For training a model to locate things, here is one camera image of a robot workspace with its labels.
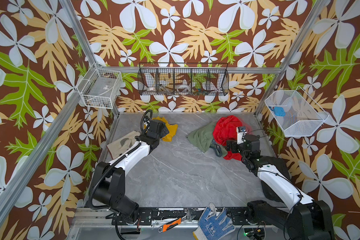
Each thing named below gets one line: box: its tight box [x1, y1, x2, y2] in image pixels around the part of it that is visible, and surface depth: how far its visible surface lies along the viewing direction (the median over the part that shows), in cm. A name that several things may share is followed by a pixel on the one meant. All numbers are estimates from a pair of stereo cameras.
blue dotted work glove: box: [192, 203, 236, 240], surface depth 73 cm
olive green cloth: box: [186, 121, 227, 157], surface depth 100 cm
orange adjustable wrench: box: [158, 209, 197, 233], surface depth 74 cm
